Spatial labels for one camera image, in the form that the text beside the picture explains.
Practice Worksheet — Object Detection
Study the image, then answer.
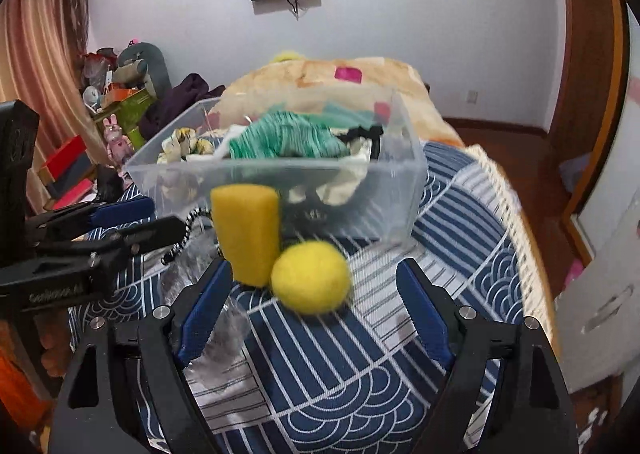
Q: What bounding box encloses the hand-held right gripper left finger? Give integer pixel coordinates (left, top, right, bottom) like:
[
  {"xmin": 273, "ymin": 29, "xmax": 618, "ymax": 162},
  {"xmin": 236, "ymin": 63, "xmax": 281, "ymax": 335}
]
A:
[{"xmin": 50, "ymin": 258, "xmax": 236, "ymax": 454}]

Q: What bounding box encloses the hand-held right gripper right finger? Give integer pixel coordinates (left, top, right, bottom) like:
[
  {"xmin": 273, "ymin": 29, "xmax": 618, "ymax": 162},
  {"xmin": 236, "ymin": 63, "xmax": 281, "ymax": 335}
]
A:
[{"xmin": 396, "ymin": 257, "xmax": 582, "ymax": 454}]

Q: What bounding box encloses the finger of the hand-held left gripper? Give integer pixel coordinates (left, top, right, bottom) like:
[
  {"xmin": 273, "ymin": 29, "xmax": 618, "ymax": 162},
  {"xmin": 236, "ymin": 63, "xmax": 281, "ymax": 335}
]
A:
[
  {"xmin": 37, "ymin": 215, "xmax": 190, "ymax": 271},
  {"xmin": 27, "ymin": 196, "xmax": 157, "ymax": 241}
]

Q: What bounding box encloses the yellow sponge block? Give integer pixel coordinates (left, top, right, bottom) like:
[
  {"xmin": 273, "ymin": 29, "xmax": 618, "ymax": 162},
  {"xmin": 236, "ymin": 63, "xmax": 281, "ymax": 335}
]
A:
[{"xmin": 210, "ymin": 184, "xmax": 281, "ymax": 287}]

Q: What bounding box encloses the yellow felt ball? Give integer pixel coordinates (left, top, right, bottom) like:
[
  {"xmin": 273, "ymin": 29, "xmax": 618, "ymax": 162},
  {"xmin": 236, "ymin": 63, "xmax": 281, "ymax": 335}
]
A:
[{"xmin": 270, "ymin": 241, "xmax": 352, "ymax": 316}]

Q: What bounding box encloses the clear plastic storage bin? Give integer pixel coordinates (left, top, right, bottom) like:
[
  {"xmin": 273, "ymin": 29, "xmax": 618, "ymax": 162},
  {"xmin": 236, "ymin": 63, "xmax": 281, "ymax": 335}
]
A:
[{"xmin": 123, "ymin": 87, "xmax": 429, "ymax": 241}]

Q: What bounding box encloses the person's left hand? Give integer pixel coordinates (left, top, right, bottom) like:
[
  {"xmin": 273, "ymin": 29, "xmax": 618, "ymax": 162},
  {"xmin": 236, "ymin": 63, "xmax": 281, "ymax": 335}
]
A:
[{"xmin": 41, "ymin": 321, "xmax": 72, "ymax": 377}]

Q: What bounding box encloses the clear plastic bag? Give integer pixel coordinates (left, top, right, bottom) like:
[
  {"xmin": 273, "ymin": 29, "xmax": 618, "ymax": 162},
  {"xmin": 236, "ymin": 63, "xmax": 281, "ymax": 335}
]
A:
[{"xmin": 159, "ymin": 233, "xmax": 253, "ymax": 387}]

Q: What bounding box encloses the red box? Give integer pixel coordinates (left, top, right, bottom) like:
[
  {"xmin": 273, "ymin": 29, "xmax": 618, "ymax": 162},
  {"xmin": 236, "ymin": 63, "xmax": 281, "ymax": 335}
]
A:
[{"xmin": 39, "ymin": 134, "xmax": 97, "ymax": 211}]

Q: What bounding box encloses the pink rabbit plush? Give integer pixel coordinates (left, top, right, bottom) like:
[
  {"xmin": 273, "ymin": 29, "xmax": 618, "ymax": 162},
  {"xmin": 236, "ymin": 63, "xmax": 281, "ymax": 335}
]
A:
[{"xmin": 102, "ymin": 113, "xmax": 134, "ymax": 168}]

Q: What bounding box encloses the patterned fabric scrunchie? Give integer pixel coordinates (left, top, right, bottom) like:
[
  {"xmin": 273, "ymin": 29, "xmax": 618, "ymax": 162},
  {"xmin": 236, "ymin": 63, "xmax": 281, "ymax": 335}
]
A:
[{"xmin": 157, "ymin": 126, "xmax": 202, "ymax": 165}]

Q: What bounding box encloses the green cardboard box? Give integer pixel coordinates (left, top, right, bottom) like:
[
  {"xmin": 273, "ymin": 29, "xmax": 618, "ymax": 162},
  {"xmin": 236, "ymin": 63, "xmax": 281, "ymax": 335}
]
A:
[{"xmin": 92, "ymin": 88, "xmax": 162, "ymax": 146}]

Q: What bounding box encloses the blue patterned blanket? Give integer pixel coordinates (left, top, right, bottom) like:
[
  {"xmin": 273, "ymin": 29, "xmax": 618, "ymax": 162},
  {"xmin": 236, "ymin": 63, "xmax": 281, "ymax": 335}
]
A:
[{"xmin": 69, "ymin": 138, "xmax": 527, "ymax": 454}]

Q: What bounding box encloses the striped pink curtain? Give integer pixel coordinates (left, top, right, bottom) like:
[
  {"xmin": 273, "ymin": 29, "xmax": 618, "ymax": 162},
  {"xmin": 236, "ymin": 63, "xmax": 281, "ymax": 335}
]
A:
[{"xmin": 0, "ymin": 0, "xmax": 112, "ymax": 215}]

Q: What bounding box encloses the dark purple cloth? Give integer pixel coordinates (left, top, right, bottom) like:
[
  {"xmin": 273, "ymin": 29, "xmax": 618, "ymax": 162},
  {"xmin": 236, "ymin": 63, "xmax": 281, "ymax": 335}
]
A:
[{"xmin": 138, "ymin": 73, "xmax": 227, "ymax": 141}]

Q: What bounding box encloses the cream knit bedspread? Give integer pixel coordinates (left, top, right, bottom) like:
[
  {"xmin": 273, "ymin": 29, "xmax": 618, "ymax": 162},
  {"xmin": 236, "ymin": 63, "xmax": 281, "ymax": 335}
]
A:
[{"xmin": 464, "ymin": 143, "xmax": 562, "ymax": 350}]

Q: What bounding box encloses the grey plush toy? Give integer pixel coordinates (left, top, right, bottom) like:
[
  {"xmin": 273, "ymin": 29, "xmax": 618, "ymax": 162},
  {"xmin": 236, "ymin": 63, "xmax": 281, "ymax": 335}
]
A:
[{"xmin": 112, "ymin": 40, "xmax": 174, "ymax": 98}]

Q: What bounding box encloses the cream cloth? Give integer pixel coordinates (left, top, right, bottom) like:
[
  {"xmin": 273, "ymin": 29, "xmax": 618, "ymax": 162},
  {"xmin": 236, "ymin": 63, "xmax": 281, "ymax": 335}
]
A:
[{"xmin": 287, "ymin": 167, "xmax": 372, "ymax": 207}]

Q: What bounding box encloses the green knit cloth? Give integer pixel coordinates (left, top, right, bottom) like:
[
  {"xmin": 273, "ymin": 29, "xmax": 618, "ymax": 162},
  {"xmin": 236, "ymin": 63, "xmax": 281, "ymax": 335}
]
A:
[{"xmin": 227, "ymin": 109, "xmax": 352, "ymax": 160}]

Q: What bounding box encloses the black and white cloth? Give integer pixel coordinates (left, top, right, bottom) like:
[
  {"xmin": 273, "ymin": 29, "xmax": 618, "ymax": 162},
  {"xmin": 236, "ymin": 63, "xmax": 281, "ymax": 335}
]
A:
[{"xmin": 330, "ymin": 123, "xmax": 387, "ymax": 161}]

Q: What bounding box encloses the teal cloth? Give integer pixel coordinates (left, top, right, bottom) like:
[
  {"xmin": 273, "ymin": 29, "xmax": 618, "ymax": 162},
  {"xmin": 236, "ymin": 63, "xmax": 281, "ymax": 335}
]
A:
[{"xmin": 320, "ymin": 101, "xmax": 377, "ymax": 129}]

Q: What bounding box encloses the peach blanket with pink squares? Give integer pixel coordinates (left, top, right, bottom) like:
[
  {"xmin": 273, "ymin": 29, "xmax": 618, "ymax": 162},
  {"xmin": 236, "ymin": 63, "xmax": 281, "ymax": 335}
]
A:
[{"xmin": 219, "ymin": 54, "xmax": 467, "ymax": 151}]

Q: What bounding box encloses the brown wooden door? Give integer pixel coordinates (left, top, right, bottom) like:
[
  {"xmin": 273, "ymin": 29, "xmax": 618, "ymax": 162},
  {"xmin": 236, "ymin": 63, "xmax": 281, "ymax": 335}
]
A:
[{"xmin": 549, "ymin": 0, "xmax": 632, "ymax": 217}]

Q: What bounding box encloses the black spiral cord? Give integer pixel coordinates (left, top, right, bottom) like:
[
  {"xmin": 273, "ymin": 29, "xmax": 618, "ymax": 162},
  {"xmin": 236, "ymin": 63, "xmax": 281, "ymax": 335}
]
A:
[{"xmin": 161, "ymin": 211, "xmax": 217, "ymax": 266}]

